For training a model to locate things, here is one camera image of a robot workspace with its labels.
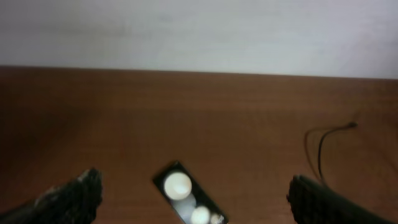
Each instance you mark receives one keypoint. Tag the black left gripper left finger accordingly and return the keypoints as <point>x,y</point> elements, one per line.
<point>75,202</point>

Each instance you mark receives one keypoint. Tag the black flip smartphone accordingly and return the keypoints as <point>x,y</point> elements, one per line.
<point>186,196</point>

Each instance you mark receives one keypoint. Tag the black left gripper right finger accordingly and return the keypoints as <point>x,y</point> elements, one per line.
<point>312,203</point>

